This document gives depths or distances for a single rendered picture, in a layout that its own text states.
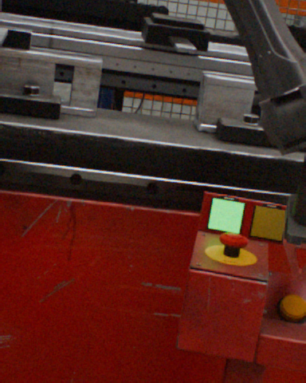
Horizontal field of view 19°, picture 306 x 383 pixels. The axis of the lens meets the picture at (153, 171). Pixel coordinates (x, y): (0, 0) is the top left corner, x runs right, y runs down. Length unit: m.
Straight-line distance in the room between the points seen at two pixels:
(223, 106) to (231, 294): 0.45
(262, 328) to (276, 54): 0.37
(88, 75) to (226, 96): 0.23
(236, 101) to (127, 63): 0.31
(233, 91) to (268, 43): 0.46
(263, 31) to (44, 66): 0.53
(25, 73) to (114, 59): 0.30
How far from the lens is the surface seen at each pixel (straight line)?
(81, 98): 1.57
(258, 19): 1.13
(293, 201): 1.26
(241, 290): 1.23
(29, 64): 1.56
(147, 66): 1.82
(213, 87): 1.58
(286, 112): 1.15
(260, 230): 1.37
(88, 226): 1.50
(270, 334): 1.26
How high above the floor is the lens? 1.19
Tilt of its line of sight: 14 degrees down
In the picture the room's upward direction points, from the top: 9 degrees clockwise
